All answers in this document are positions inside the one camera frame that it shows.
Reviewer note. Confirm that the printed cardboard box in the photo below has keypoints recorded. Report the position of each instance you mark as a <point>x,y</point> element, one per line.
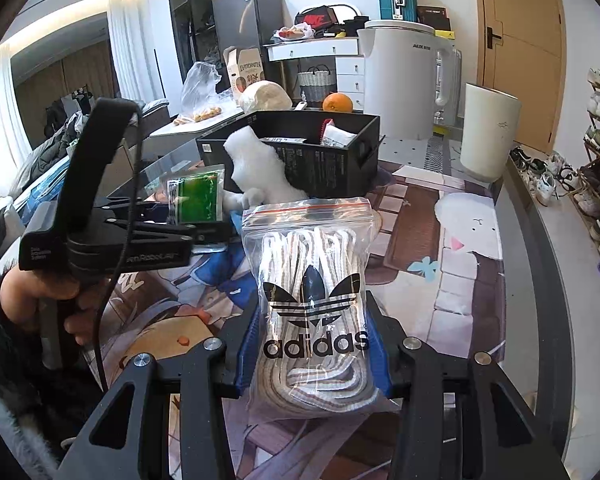
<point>245,72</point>

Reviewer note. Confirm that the grey side table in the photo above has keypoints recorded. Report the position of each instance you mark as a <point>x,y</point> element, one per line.
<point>200,127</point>

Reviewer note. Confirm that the white oval mirror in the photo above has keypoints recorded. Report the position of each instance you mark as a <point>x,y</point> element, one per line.
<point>347,7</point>

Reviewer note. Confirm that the white tall appliance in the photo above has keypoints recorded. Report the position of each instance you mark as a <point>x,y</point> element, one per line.
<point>405,80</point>

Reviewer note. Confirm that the clear plastic bag with snacks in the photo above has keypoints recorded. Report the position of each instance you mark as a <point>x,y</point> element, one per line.
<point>200,87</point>

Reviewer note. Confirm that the grey fridge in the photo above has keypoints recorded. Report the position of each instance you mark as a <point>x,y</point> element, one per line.
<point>247,20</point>

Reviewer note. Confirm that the orange fruit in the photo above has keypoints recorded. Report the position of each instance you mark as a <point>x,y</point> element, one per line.
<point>337,102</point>

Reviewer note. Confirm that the zip bag of white laces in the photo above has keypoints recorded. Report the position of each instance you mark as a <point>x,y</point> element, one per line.
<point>310,270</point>

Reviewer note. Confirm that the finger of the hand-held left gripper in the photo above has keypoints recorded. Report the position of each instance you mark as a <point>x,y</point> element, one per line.
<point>205,236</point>
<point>145,208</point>

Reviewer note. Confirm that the wooden door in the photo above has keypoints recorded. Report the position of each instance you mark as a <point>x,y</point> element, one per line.
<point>520,50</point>

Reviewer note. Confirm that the green printed packet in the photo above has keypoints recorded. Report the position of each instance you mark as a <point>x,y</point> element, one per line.
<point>195,200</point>

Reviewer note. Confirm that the black storage box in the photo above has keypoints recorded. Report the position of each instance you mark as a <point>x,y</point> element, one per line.
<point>305,160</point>

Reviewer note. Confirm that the wicker basket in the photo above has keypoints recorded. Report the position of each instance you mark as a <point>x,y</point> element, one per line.
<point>315,82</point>

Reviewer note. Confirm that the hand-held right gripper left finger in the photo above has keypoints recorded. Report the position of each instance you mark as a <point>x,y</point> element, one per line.
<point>245,360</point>

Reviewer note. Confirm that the white bag with red food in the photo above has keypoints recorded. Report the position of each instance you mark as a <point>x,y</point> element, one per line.
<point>292,33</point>

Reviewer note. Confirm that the person's left forearm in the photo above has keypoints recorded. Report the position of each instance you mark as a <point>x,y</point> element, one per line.
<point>0,385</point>

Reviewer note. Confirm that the group of shoes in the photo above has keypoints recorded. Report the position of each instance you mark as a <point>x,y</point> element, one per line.
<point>550,180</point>

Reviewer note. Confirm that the white foam wrap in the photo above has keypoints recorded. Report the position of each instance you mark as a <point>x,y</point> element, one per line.
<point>252,165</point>

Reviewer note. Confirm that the white cylinder appliance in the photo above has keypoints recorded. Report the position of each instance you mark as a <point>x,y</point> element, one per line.
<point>490,130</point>

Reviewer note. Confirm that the red and black bag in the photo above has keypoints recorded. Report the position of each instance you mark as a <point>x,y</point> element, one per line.
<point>312,17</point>

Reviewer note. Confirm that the printed table mat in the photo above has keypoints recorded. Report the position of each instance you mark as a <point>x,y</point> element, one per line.
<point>455,240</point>

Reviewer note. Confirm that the white dresser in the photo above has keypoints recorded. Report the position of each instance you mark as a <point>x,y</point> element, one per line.
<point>330,60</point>

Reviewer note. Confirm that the white plastic bag bundle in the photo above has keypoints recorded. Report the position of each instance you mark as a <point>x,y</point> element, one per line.
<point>265,97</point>

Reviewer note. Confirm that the person's left hand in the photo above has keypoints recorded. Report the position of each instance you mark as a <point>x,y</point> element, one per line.
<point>22,297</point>

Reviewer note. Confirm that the dark flat box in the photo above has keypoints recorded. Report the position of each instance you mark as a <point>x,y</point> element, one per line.
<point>432,15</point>

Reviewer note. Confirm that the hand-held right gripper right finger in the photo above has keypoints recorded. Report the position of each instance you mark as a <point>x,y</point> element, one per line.
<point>382,360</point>

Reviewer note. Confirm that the yellow flat box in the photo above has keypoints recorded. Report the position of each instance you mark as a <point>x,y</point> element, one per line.
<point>444,35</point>

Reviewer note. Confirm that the red snack packet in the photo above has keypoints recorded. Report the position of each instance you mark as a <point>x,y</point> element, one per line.
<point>337,135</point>

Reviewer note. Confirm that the white curtain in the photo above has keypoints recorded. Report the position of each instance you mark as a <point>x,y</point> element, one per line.
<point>125,50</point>

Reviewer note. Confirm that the wooden shoe rack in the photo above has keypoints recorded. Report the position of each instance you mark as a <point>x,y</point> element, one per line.
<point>592,152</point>

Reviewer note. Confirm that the dark glass wardrobe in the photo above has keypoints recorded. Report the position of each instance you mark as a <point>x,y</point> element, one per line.
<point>190,25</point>

